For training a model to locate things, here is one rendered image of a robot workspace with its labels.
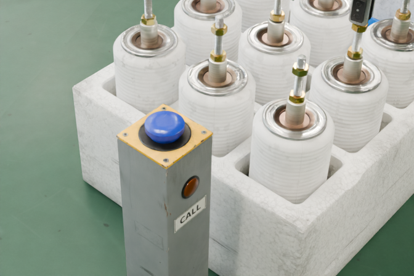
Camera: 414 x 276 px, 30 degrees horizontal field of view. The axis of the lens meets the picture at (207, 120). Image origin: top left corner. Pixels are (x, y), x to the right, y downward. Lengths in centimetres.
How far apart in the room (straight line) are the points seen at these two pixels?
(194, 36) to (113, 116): 16
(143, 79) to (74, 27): 54
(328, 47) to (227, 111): 23
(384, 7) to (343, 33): 27
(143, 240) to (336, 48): 42
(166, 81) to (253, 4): 21
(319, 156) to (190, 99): 17
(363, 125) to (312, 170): 11
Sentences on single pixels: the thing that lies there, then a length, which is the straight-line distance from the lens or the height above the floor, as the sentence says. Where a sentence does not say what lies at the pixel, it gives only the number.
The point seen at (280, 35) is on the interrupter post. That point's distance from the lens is 102.
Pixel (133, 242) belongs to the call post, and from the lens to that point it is 88.
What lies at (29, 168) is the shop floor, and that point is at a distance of 122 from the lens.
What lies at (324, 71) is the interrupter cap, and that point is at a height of 25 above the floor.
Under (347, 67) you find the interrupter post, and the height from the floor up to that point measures 27.
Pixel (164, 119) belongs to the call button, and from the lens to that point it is 77.
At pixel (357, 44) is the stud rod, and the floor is 30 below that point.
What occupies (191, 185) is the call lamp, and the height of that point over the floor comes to 27.
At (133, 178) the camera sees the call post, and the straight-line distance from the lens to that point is 80.
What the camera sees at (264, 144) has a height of 24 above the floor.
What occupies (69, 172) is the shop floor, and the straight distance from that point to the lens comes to 120.
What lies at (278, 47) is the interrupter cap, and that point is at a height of 25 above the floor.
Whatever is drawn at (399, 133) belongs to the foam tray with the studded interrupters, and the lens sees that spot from 102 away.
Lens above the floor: 83
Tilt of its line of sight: 40 degrees down
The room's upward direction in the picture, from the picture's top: 1 degrees clockwise
